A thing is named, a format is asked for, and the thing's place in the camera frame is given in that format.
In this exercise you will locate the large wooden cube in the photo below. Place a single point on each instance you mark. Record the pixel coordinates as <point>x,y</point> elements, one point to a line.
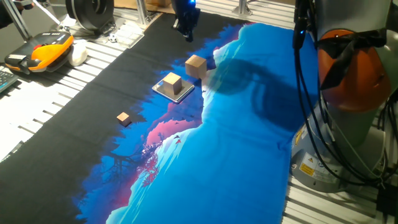
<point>196,67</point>

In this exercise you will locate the aluminium frame profile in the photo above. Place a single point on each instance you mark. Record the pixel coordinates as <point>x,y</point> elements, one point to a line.
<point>143,12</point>
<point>17,18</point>
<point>242,7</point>

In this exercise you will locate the small wooden cube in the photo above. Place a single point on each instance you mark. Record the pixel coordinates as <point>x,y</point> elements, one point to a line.
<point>123,119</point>

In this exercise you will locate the silver digital kitchen scale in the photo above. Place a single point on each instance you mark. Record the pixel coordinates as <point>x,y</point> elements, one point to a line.
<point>187,87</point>

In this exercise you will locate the orange black teach pendant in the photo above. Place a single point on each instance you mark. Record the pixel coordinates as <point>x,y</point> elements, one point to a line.
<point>46,51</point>

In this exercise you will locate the white soft bundle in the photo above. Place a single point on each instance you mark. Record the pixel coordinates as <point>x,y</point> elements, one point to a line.
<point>77,54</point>

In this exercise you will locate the black round spool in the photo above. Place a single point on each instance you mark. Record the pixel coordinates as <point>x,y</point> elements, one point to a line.
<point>90,12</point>

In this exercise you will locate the brown cardboard sheet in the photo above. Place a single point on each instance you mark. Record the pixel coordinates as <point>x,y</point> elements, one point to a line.
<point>133,4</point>

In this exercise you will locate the forest landscape printed cloth mat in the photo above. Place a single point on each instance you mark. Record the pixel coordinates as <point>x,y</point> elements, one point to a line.
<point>248,155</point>

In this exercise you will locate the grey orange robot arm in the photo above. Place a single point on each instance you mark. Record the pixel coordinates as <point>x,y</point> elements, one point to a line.
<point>348,130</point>

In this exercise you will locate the white gridded tray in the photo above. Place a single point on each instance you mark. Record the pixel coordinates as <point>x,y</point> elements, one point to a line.
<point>129,35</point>

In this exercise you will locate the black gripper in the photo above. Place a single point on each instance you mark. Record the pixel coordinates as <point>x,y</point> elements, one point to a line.
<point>186,14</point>

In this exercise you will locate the medium wooden cube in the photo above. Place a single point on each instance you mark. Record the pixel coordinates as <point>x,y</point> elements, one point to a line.
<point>172,84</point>

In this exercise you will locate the small black white ball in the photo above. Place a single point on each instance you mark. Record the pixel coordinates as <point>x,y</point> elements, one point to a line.
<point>112,38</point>

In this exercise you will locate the dark keyboard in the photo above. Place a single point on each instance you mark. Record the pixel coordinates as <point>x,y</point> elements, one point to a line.
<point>7,80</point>

